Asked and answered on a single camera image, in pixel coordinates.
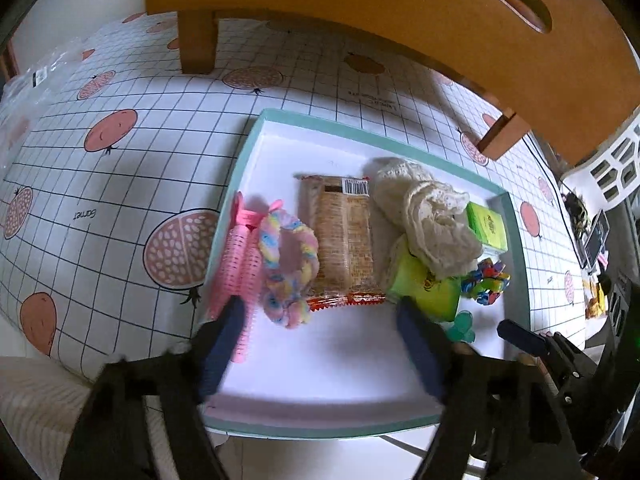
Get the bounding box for white plastic basket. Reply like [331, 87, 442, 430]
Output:
[560, 110, 640, 211]

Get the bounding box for pastel fluffy scrunchie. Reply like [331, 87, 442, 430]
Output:
[257, 200, 321, 330]

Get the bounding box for small green tissue pack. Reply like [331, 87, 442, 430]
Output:
[466, 201, 508, 253]

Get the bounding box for brown biscuit packet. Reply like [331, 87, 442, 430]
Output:
[293, 172, 388, 312]

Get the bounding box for clear plastic bag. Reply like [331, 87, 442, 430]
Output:
[0, 35, 96, 171]

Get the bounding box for yellow packet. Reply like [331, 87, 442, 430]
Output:
[585, 282, 608, 321]

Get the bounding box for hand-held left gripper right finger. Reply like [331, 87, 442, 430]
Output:
[395, 295, 585, 480]

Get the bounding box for fruit print checked tablecloth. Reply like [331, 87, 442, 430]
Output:
[0, 10, 588, 386]

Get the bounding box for cream lace cloth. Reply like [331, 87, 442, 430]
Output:
[371, 156, 485, 281]

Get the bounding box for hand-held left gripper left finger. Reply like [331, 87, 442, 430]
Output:
[60, 295, 251, 480]

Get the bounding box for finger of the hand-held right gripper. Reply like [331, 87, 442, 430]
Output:
[497, 319, 551, 357]

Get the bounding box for wooden chair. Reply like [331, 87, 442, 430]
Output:
[145, 0, 640, 168]

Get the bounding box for small screen device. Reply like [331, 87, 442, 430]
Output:
[582, 210, 611, 266]

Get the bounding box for teal-edged white tray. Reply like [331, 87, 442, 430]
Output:
[197, 107, 531, 441]

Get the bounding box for pink hair roller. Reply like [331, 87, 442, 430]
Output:
[207, 191, 263, 363]

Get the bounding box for lime green tissue pack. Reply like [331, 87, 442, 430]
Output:
[387, 250, 462, 322]

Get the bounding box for dark dried bunch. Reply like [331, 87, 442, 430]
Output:
[562, 190, 593, 233]

